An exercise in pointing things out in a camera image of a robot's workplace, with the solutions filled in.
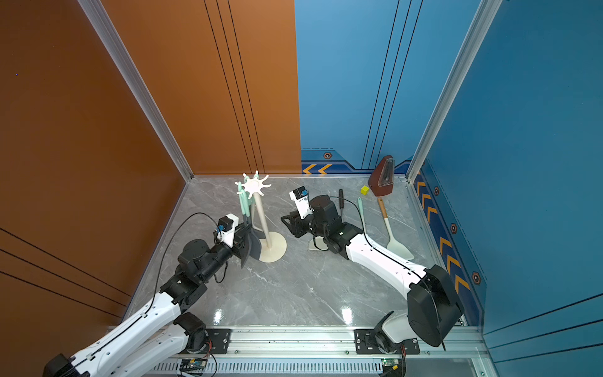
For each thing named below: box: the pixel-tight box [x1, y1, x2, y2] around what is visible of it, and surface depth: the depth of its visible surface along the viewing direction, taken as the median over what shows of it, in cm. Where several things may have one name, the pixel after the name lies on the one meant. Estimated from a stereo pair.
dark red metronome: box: [368, 154, 395, 197], surface depth 109 cm
